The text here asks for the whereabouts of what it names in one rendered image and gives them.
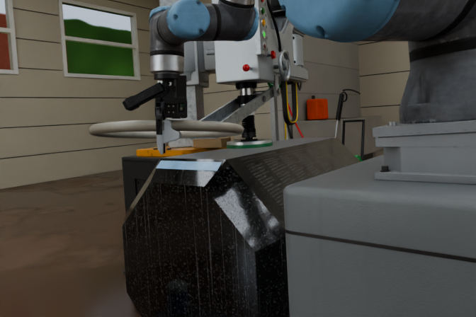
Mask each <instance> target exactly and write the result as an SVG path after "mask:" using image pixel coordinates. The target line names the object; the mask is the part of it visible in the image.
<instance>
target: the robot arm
mask: <svg viewBox="0 0 476 317"><path fill-rule="evenodd" d="M278 1H279V3H280V7H281V8H282V9H283V10H284V11H285V16H286V17H287V19H288V20H289V21H290V22H291V23H292V24H293V25H294V26H295V27H296V28H297V29H298V30H299V31H301V32H302V33H304V34H306V35H309V36H311V37H314V38H320V39H327V40H331V41H334V42H357V41H408V47H409V62H410V72H409V77H408V79H407V84H406V87H405V90H404V94H403V96H402V101H401V104H400V107H399V120H400V123H403V124H418V123H435V122H457V121H468V120H476V0H278ZM254 4H255V0H219V1H218V4H203V3H202V2H200V1H199V0H178V1H176V2H175V3H173V4H172V5H171V6H160V7H157V8H154V9H152V10H151V12H150V15H149V36H150V73H152V74H153V75H154V80H158V81H162V83H160V82H159V83H156V84H154V85H153V86H151V87H149V88H147V89H145V90H143V91H142V92H140V93H138V94H136V95H134V96H130V97H128V98H126V99H125V100H124V101H123V105H124V107H125V109H126V110H129V111H133V110H136V109H137V108H139V106H140V105H142V104H144V103H146V102H148V101H150V100H151V99H153V98H155V117H156V131H157V148H158V150H159V153H160V154H161V155H164V154H165V153H166V143H168V142H172V141H176V140H178V139H179V138H181V132H180V131H176V130H174V129H172V128H171V121H170V120H169V119H166V118H171V119H181V118H187V97H186V82H187V77H186V76H182V75H180V74H184V43H185V42H188V41H235V42H240V41H244V40H250V39H251V38H253V36H254V35H255V34H256V31H257V29H258V26H259V12H258V11H257V9H256V7H255V6H254ZM169 82H171V85H169V84H170V83H169Z"/></svg>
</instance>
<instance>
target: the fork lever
mask: <svg viewBox="0 0 476 317"><path fill-rule="evenodd" d="M253 90H254V95H256V96H257V97H255V98H254V99H253V100H251V101H249V102H248V103H247V104H245V105H243V106H242V107H241V108H239V105H238V104H237V98H235V99H234V100H232V101H230V102H229V103H227V104H225V105H224V106H222V107H221V108H218V109H217V110H215V111H214V112H212V113H210V114H209V115H207V116H205V117H204V118H202V119H201V120H202V121H216V122H231V123H235V124H238V123H239V122H241V121H242V120H243V119H244V118H246V117H247V116H249V115H250V114H252V113H253V112H254V111H255V110H257V109H258V108H260V107H261V106H262V105H263V104H264V103H266V102H267V101H269V100H270V99H271V98H272V97H274V93H273V86H272V87H270V88H269V89H267V90H266V91H255V88H253ZM277 94H278V95H280V94H281V90H280V89H279V88H278V89H277ZM238 108H239V109H238ZM218 138H219V137H201V138H190V139H218Z"/></svg>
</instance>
